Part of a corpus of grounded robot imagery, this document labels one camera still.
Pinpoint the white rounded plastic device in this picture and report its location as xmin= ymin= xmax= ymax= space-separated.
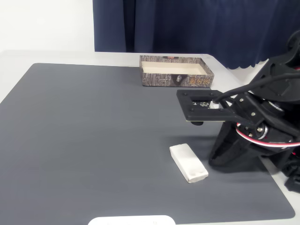
xmin=88 ymin=215 xmax=176 ymax=225

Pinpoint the navy blue curtain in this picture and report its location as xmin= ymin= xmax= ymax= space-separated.
xmin=92 ymin=0 xmax=300 ymax=70

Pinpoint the grey table mat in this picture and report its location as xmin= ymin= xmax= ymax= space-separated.
xmin=0 ymin=62 xmax=296 ymax=225

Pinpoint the brown patterned cardboard tray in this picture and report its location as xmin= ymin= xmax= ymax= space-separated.
xmin=139 ymin=55 xmax=215 ymax=88

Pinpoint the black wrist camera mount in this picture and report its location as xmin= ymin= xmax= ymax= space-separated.
xmin=176 ymin=89 xmax=236 ymax=126

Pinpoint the white rectangular block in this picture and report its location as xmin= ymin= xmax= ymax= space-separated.
xmin=169 ymin=142 xmax=209 ymax=185

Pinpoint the red white black servo cable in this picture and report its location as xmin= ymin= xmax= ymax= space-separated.
xmin=234 ymin=121 xmax=300 ymax=151

